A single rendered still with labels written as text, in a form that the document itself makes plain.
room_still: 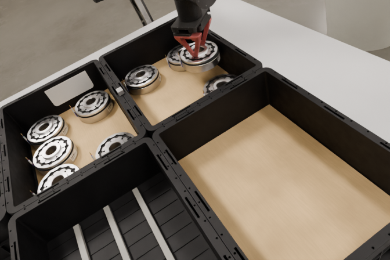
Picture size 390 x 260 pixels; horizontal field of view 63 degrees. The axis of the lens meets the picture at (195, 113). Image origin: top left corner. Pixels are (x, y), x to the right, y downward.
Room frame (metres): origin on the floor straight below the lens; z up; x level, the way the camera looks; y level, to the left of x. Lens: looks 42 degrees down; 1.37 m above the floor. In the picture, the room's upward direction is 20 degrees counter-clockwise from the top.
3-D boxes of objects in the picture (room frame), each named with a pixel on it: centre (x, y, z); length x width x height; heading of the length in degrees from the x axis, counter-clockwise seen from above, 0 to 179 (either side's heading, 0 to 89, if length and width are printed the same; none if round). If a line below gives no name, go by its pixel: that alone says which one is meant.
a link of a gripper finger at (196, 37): (0.71, -0.06, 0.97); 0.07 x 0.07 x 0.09; 55
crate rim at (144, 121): (0.71, 0.01, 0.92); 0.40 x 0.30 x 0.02; 16
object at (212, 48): (0.72, -0.06, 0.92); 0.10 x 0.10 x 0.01
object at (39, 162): (0.61, 0.36, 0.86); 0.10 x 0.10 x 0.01
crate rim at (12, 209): (0.63, 0.30, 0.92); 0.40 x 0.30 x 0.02; 16
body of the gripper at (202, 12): (0.72, -0.07, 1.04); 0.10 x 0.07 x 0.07; 145
